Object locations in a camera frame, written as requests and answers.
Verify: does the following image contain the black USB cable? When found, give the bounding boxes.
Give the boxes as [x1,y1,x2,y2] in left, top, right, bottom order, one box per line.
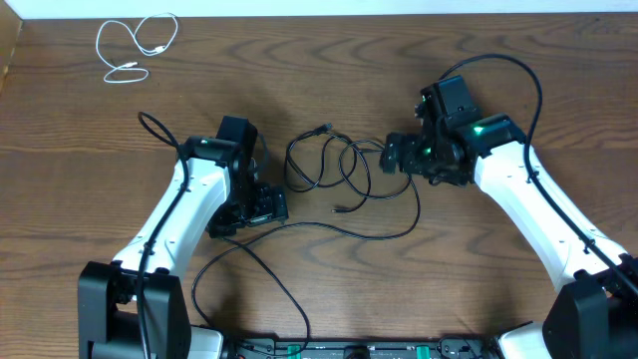
[282,123,373,214]
[190,139,423,350]

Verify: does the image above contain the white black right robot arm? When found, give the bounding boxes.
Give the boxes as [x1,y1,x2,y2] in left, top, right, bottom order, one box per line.
[380,115,637,358]

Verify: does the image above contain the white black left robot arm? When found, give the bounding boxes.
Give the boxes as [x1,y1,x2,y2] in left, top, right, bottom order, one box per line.
[78,137,288,358]

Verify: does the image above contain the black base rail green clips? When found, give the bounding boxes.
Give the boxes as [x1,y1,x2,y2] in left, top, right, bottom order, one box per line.
[220,336,500,359]

